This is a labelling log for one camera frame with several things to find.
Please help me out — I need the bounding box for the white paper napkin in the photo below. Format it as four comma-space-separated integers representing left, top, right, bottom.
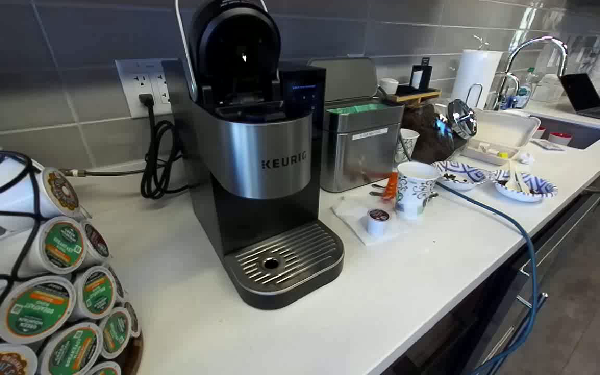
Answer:
332, 196, 403, 247

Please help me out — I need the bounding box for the stainless steel tea tin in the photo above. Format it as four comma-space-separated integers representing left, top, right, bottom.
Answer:
309, 59, 407, 196

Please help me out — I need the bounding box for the black laptop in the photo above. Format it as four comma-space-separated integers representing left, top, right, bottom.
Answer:
559, 70, 600, 128

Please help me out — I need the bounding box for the chrome sink faucet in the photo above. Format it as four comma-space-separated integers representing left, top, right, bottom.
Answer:
494, 36, 572, 112

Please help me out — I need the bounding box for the metal paper towel holder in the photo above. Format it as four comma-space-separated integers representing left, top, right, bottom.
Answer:
464, 81, 485, 110

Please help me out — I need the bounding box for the single white coffee pod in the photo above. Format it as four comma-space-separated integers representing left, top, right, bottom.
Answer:
366, 206, 395, 237

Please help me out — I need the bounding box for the black power cord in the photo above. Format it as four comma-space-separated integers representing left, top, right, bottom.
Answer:
59, 91, 185, 203

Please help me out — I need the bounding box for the white wall power outlet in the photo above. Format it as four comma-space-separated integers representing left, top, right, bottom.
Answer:
112, 59, 176, 118

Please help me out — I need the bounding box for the black silver Keurig coffee maker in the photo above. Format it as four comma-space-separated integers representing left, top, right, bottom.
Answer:
172, 0, 349, 312

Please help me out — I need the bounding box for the white plastic spoon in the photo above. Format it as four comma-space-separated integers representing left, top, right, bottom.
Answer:
506, 163, 529, 193

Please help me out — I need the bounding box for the black wire pod carousel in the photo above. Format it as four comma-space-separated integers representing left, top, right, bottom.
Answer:
0, 149, 144, 375

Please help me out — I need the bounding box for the white plastic container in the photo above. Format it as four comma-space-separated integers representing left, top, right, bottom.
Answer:
464, 110, 542, 169

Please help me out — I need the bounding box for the orange packet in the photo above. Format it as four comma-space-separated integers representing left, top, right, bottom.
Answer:
382, 171, 400, 204

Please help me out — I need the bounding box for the silver drawer handle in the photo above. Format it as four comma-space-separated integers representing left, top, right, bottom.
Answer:
518, 190, 600, 277

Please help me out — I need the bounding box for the long blue cable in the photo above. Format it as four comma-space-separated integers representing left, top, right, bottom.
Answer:
435, 182, 550, 375

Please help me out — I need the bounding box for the blue white patterned bowl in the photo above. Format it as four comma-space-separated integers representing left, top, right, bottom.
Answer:
433, 160, 490, 193
493, 167, 559, 206

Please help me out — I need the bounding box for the small white mug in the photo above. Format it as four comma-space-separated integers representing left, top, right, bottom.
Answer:
378, 77, 400, 99

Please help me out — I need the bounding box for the wooden board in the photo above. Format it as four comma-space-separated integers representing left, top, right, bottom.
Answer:
379, 87, 443, 106

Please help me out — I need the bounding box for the black bottle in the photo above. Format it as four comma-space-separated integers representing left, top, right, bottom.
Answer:
411, 56, 433, 91

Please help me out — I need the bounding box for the white paper towel roll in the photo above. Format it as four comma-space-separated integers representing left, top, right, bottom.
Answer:
451, 47, 505, 110

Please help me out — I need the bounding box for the shiny foil bag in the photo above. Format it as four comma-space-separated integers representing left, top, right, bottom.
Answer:
403, 99, 480, 167

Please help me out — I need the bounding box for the steel kitchen sink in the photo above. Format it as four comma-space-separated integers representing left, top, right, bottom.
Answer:
532, 112, 600, 153

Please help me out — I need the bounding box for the dark red lid coffee pod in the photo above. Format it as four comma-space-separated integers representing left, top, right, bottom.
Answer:
79, 221, 112, 265

